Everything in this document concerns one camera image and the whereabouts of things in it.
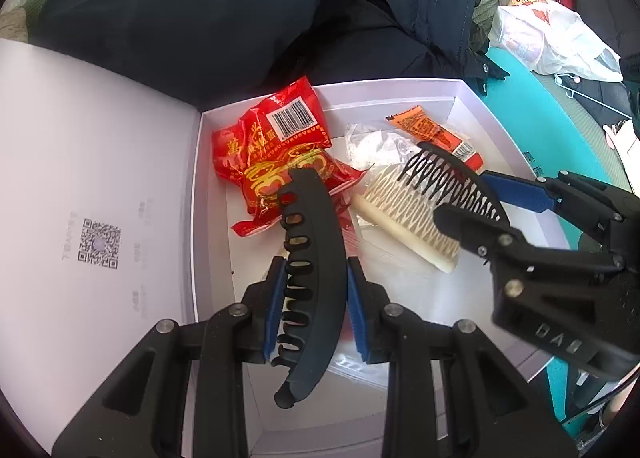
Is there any orange snack packet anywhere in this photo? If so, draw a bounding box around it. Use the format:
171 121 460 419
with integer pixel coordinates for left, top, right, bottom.
385 106 485 174

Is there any clear bag with white headband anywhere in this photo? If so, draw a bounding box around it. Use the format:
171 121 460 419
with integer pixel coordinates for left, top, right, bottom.
345 123 421 174

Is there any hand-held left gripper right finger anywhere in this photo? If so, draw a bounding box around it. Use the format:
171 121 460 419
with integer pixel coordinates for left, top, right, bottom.
347 255 576 458

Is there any white wire hanger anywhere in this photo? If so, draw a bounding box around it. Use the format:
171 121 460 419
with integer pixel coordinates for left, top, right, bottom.
552 73 633 121

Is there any black jacket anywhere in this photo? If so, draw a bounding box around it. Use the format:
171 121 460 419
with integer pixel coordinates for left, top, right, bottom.
280 0 511 96

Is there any black hair comb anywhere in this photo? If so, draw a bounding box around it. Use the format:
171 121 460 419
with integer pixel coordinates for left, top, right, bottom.
397 141 511 239

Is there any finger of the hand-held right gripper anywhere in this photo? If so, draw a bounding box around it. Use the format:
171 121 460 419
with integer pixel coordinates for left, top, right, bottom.
434 205 626 287
480 171 626 235

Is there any brown knit blanket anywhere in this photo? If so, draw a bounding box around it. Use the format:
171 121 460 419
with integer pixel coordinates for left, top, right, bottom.
0 8 31 44

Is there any teal printed mat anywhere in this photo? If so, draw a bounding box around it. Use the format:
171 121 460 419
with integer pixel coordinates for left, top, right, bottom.
482 46 631 439

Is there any white hair comb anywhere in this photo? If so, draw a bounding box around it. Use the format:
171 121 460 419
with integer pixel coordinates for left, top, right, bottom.
352 163 460 274

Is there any white cardboard box with lid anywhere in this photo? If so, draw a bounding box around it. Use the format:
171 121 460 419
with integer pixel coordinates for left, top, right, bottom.
0 38 571 458

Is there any black hair claw clip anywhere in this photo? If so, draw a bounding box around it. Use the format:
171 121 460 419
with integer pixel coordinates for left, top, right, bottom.
274 168 348 409

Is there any large red snack packet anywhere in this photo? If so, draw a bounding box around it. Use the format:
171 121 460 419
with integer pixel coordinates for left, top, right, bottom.
211 77 368 238

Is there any white translucent plastic bag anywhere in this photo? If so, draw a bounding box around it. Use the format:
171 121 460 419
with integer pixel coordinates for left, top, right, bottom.
487 0 623 84

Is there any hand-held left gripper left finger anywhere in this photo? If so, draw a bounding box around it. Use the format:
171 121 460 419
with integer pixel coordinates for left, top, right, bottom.
52 255 288 458

